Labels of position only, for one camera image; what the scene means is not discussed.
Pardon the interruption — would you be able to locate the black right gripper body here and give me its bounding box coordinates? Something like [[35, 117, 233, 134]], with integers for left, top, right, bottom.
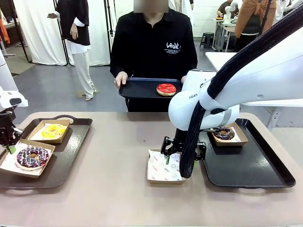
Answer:
[[174, 129, 189, 153]]

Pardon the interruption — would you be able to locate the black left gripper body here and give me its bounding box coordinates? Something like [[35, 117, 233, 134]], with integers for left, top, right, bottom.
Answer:
[[0, 110, 15, 142]]

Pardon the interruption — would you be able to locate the chocolate sprinkled donut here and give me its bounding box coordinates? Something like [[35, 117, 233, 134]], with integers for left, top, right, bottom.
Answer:
[[212, 126, 236, 142]]

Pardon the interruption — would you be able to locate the purple white striped donut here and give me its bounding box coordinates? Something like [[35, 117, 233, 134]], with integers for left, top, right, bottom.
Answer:
[[16, 146, 50, 171]]

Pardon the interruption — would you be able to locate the yellow sprinkled donut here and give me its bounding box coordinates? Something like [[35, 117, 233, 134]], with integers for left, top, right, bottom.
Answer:
[[41, 124, 67, 140]]

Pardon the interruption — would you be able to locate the kraft paper food box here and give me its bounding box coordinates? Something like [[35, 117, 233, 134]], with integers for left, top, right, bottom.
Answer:
[[146, 148, 187, 185], [0, 139, 56, 178], [209, 122, 249, 147], [27, 119, 71, 144]]

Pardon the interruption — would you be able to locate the red glazed donut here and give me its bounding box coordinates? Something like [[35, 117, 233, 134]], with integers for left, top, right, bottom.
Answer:
[[156, 83, 177, 97]]

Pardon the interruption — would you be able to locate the black serving tray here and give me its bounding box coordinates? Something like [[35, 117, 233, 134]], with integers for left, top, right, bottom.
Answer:
[[118, 78, 184, 99]]

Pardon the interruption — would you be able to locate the left black tray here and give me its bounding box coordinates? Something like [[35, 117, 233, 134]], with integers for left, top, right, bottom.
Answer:
[[0, 114, 93, 190]]

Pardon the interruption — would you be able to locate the person's right hand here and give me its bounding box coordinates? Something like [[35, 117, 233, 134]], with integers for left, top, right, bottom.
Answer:
[[114, 71, 128, 87]]

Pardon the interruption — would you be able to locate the white printed paper liner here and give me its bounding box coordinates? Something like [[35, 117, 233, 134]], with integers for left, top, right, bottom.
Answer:
[[148, 149, 183, 182], [1, 146, 48, 171], [31, 122, 69, 140]]

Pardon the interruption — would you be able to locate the orange hanging garment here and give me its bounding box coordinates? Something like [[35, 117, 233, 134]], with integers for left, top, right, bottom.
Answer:
[[0, 18, 11, 45]]

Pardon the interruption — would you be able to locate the white curtain backdrop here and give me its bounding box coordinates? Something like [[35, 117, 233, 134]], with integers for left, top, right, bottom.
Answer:
[[13, 0, 120, 66]]

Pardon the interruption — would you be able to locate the person in black shirt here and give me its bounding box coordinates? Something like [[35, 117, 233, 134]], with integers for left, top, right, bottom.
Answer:
[[109, 0, 198, 113]]

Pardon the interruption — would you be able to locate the dark plastic stool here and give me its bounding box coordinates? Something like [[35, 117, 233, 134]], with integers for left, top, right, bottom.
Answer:
[[200, 32, 215, 49]]

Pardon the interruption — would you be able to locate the mannequin in black top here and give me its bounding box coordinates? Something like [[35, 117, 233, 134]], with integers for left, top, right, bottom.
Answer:
[[47, 0, 97, 102]]

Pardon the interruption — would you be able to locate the black light stand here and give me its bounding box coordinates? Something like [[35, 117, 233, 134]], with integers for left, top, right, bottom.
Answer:
[[104, 0, 116, 66]]

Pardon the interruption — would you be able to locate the person in orange top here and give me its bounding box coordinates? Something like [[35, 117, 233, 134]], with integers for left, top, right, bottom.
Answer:
[[234, 0, 277, 52]]

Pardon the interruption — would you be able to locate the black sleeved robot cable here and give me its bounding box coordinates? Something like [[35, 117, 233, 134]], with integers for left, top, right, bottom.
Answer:
[[179, 11, 303, 179]]

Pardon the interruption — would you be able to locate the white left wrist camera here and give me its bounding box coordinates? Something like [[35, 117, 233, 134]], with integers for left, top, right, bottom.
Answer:
[[0, 92, 28, 108]]

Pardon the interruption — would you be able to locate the black plastic tray with handles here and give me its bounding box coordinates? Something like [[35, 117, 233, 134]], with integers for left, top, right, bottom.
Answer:
[[200, 118, 296, 190]]

